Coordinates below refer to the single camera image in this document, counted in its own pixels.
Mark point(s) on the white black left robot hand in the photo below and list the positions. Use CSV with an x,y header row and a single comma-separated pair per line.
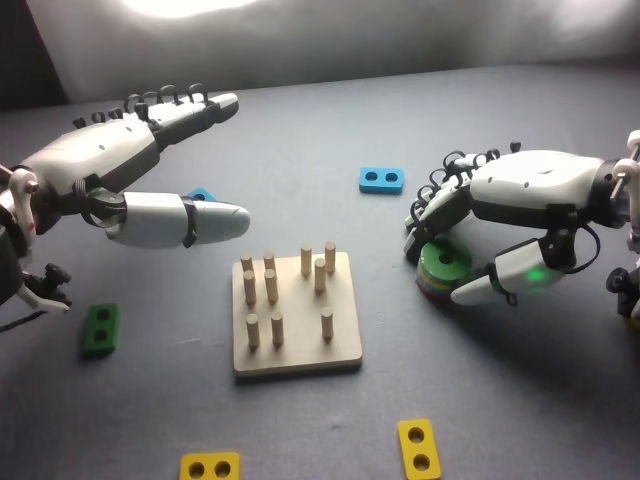
x,y
100,155

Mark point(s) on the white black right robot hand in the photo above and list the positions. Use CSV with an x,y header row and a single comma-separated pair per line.
x,y
535,185

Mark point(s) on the stack of coloured rings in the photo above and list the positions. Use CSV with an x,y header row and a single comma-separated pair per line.
x,y
457,272

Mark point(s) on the blue four-hole square block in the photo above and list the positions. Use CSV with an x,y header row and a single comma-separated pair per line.
x,y
200,192

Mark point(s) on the blue two-hole block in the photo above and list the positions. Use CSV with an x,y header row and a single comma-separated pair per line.
x,y
381,186

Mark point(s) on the green two-hole block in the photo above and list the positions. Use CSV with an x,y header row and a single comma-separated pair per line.
x,y
102,325

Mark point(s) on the wooden peg board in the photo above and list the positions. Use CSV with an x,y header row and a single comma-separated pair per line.
x,y
300,345

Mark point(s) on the yellow two-hole block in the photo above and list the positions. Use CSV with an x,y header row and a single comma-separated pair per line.
x,y
209,460
417,446

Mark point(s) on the grey table cloth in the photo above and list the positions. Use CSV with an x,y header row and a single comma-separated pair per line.
x,y
500,400

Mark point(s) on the white backdrop sheet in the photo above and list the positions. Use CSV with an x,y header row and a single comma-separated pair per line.
x,y
350,40

